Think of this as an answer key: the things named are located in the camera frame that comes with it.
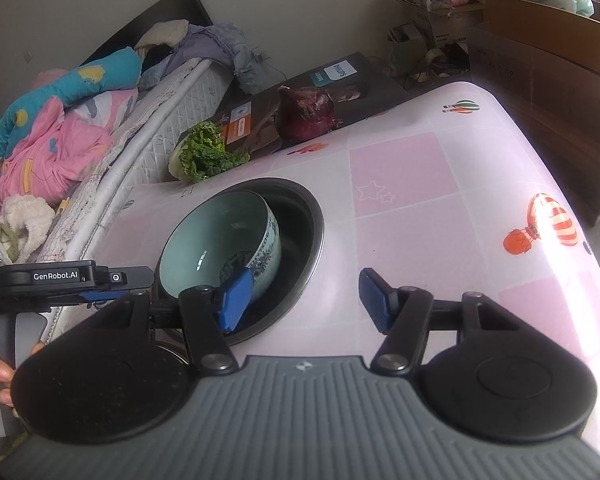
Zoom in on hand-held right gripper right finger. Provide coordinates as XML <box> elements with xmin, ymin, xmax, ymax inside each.
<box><xmin>358</xmin><ymin>268</ymin><xmax>523</xmax><ymax>377</ymax></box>

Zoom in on long brown cardboard box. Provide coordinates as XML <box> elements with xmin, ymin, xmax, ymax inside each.
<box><xmin>484</xmin><ymin>0</ymin><xmax>600</xmax><ymax>81</ymax></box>

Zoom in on pink printed tablecloth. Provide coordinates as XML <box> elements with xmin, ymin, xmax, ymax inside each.
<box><xmin>45</xmin><ymin>81</ymin><xmax>600</xmax><ymax>456</ymax></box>

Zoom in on cream garment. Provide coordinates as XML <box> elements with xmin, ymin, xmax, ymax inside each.
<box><xmin>136</xmin><ymin>19</ymin><xmax>191</xmax><ymax>51</ymax></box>

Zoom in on open cardboard box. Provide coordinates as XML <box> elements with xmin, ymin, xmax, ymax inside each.
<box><xmin>379</xmin><ymin>0</ymin><xmax>487</xmax><ymax>56</ymax></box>

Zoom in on grey clothing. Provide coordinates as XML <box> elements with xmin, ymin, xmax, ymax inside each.
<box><xmin>140</xmin><ymin>22</ymin><xmax>263</xmax><ymax>96</ymax></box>

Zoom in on teal ceramic bowl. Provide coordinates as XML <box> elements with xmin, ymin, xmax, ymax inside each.
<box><xmin>158</xmin><ymin>191</ymin><xmax>282</xmax><ymax>306</ymax></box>

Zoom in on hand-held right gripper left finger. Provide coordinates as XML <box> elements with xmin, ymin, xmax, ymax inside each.
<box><xmin>82</xmin><ymin>267</ymin><xmax>255</xmax><ymax>377</ymax></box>

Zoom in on dark headboard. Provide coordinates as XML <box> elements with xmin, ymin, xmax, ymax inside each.
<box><xmin>80</xmin><ymin>0</ymin><xmax>216</xmax><ymax>66</ymax></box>

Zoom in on grey paper bag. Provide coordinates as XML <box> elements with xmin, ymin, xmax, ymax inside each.
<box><xmin>387</xmin><ymin>25</ymin><xmax>428</xmax><ymax>78</ymax></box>

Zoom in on leafy green cabbage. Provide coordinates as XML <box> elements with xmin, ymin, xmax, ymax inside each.
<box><xmin>168</xmin><ymin>121</ymin><xmax>251</xmax><ymax>183</ymax></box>

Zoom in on pile of colourful bedding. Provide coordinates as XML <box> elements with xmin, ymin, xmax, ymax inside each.
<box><xmin>40</xmin><ymin>57</ymin><xmax>236</xmax><ymax>331</ymax></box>

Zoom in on dark printed flat box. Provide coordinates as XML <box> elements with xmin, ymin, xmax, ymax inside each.
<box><xmin>214</xmin><ymin>52</ymin><xmax>411</xmax><ymax>157</ymax></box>

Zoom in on colourful pink blue blanket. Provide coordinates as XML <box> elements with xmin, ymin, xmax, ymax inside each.
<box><xmin>0</xmin><ymin>47</ymin><xmax>143</xmax><ymax>211</ymax></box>

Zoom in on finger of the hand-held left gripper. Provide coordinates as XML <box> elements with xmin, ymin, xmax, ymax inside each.
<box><xmin>82</xmin><ymin>267</ymin><xmax>154</xmax><ymax>305</ymax></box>

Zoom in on large cardboard box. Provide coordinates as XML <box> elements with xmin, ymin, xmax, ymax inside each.
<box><xmin>467</xmin><ymin>25</ymin><xmax>600</xmax><ymax>227</ymax></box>

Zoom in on white fluffy cloth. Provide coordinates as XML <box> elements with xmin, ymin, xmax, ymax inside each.
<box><xmin>0</xmin><ymin>194</ymin><xmax>57</xmax><ymax>263</ymax></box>

